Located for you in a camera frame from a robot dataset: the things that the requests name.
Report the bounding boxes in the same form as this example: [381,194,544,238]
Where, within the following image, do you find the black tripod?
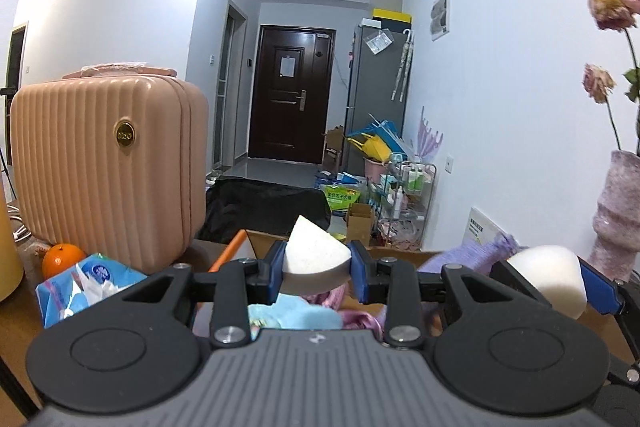
[0,86,16,198]

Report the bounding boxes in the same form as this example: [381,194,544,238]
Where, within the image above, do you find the pink ribbed suitcase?
[9,62,210,277]

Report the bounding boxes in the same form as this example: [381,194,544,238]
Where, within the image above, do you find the light blue plush cloth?
[247,293,345,333]

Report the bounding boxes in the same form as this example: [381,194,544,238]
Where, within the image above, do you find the green printed bag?
[322,184,362,213]

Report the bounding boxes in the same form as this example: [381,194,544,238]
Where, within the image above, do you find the pink textured vase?
[589,150,640,283]

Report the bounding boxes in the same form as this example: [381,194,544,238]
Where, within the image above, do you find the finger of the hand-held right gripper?
[489,256,527,294]
[578,256,640,360]

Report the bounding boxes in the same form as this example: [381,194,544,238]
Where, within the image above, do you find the white folded umbrella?
[399,28,416,104]
[391,31,408,102]

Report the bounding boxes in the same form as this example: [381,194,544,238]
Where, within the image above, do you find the tall open cardboard box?
[322,125,346,173]

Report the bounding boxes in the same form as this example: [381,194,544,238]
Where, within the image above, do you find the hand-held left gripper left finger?
[65,240,287,349]

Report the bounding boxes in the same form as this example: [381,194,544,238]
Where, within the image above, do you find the yellow and black box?
[372,8,414,33]

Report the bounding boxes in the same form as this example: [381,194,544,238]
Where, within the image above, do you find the orange-edged cardboard box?
[207,229,624,351]

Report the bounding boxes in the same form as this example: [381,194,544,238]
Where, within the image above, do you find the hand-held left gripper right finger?
[349,239,553,349]

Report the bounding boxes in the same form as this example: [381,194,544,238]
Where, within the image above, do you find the white leaning board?
[468,205,516,253]

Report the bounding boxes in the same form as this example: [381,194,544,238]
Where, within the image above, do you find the blue wet wipes packet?
[35,251,149,330]

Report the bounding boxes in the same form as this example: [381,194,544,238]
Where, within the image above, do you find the grey refrigerator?
[342,20,414,174]

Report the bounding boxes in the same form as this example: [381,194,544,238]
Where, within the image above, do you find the purple knit pouch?
[418,234,531,277]

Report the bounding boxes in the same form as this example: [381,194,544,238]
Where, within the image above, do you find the orange fruit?
[41,243,88,281]

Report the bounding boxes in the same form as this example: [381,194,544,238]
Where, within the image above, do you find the dark brown entrance door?
[248,24,337,166]

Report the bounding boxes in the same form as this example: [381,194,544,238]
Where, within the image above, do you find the pink plastic bucket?
[363,156,391,186]

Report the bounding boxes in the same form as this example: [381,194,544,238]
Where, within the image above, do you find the grey interior door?
[212,0,250,170]

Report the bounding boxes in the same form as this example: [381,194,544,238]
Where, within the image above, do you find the white cable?
[7,202,34,241]

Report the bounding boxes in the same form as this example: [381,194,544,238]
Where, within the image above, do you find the metal wire trolley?
[377,160,437,253]

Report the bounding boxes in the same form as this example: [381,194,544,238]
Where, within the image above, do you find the mauve satin cloth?
[307,282,389,341]

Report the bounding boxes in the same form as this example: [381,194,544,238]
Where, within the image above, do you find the black fabric bag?
[197,176,332,244]

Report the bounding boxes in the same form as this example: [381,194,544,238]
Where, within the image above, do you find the clear plastic bag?
[363,29,394,54]

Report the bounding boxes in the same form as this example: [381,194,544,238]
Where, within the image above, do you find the yellow container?
[0,186,26,303]

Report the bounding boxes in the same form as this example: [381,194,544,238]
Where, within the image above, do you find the white wedge sponge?
[281,214,354,296]
[506,244,588,321]

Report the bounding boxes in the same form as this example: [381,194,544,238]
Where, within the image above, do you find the small open cardboard box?
[345,202,377,248]

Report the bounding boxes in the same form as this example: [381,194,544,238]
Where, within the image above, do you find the blue folded plastic items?
[347,119,407,158]

